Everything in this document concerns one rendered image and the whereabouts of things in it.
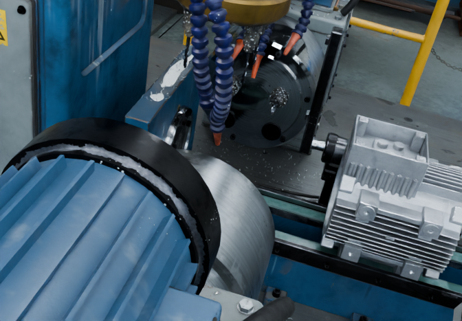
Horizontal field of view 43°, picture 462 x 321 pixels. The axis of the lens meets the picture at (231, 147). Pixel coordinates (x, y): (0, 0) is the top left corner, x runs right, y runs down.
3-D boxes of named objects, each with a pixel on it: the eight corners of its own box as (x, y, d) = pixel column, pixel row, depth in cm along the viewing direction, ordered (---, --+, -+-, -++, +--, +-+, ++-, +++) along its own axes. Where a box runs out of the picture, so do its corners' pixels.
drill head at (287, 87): (177, 150, 123) (192, 40, 109) (227, 73, 157) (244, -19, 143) (293, 184, 120) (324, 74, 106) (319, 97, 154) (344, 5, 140)
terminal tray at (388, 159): (339, 181, 95) (352, 144, 91) (346, 148, 104) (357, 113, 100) (414, 202, 94) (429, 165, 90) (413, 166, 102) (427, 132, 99)
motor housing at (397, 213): (314, 266, 100) (344, 176, 90) (326, 201, 116) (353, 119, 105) (431, 301, 98) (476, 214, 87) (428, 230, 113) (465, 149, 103)
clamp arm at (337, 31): (295, 152, 115) (328, 30, 101) (298, 144, 117) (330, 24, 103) (313, 157, 114) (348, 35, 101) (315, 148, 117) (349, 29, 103)
